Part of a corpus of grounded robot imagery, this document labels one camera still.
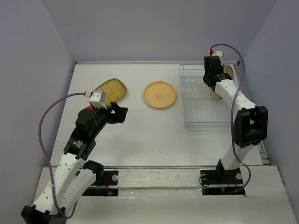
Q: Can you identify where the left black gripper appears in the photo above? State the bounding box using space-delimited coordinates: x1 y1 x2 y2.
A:
91 102 128 138

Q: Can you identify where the beige bird-pattern plate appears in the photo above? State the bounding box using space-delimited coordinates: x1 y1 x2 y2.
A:
223 64 234 80

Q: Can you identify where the small cream calligraphy plate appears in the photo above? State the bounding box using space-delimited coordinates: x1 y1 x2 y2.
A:
209 86 222 100

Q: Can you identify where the peach round plate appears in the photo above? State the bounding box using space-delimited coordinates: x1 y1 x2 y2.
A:
143 81 177 109

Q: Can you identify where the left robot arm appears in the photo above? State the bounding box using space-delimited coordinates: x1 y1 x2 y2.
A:
21 102 128 224

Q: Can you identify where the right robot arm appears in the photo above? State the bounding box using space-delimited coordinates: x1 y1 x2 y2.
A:
203 55 268 183

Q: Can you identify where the green bamboo-pattern tray plate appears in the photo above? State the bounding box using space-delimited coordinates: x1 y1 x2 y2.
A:
94 78 128 105

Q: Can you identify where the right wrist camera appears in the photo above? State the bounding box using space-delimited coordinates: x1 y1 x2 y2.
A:
209 49 223 61

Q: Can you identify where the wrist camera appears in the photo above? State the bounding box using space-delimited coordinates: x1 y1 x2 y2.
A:
209 49 223 61
89 90 107 109

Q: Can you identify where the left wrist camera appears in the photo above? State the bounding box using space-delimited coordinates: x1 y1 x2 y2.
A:
89 90 107 109

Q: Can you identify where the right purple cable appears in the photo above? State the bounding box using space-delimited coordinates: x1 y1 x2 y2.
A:
209 43 252 194

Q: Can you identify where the purple cable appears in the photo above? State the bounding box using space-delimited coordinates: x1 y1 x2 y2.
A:
209 43 252 194
38 92 91 219

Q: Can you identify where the white wire dish rack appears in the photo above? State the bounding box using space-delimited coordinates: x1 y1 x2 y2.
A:
178 64 230 130

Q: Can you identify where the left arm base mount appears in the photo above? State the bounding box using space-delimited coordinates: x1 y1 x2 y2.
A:
82 170 119 196

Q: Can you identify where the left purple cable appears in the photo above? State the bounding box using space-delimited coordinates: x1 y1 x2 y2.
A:
38 92 91 219

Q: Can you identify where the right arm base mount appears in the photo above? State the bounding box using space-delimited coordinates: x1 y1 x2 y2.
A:
199 169 245 196

